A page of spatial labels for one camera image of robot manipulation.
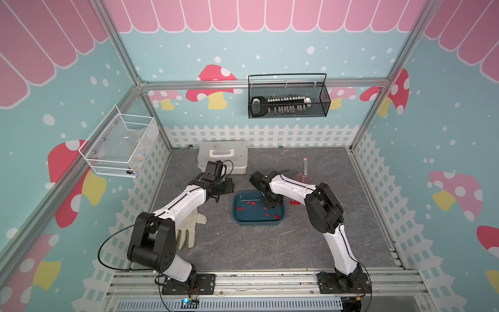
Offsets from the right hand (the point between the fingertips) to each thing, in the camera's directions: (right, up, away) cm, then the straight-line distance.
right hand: (276, 201), depth 97 cm
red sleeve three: (-18, -3, -3) cm, 19 cm away
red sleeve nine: (0, -6, -5) cm, 8 cm away
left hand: (-22, +7, -7) cm, 24 cm away
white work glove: (-42, -12, -10) cm, 45 cm away
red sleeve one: (-14, -1, 0) cm, 14 cm away
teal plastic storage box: (-13, -3, -2) cm, 13 cm away
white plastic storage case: (-22, +24, +4) cm, 33 cm away
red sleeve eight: (-5, -6, -5) cm, 9 cm away
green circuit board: (-36, -34, -24) cm, 55 cm away
